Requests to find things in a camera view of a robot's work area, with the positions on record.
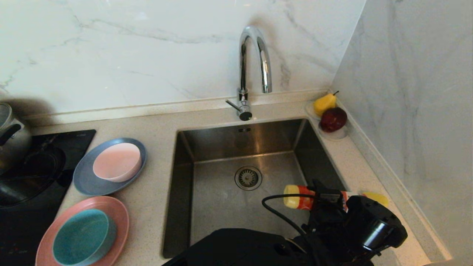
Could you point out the pink plate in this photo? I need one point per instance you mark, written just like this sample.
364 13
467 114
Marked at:
118 218

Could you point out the yellow pear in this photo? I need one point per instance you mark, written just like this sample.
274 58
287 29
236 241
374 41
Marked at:
324 104

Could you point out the blue grey plate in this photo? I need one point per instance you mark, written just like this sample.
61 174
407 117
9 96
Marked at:
85 184

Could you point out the chrome gooseneck faucet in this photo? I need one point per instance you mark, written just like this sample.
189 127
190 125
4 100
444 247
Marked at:
242 66

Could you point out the black glass cooktop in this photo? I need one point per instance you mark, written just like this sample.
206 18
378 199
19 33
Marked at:
75 142

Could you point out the round metal drain strainer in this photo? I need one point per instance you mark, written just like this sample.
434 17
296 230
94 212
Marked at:
248 178

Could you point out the stainless steel sink basin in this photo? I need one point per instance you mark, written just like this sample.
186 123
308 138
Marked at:
221 207

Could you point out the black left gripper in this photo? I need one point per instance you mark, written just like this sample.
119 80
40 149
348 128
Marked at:
327 221

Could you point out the teal bowl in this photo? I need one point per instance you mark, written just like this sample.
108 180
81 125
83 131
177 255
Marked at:
82 238

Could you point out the small white fruit dish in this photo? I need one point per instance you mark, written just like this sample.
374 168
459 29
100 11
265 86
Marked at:
338 136

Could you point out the stainless steel pot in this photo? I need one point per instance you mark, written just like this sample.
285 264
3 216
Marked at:
14 147

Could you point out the orange dish soap bottle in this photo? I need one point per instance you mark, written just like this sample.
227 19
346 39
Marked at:
306 201

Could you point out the pale pink bowl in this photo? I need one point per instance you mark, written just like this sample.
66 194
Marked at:
117 162

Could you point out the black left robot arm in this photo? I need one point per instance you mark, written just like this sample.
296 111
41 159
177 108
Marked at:
240 247

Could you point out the black frying pan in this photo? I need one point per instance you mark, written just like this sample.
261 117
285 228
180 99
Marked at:
33 177

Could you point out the dark red apple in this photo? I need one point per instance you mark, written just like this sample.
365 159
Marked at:
333 119

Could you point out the yellow green sponge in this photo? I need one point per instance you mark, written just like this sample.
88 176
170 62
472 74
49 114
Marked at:
378 198

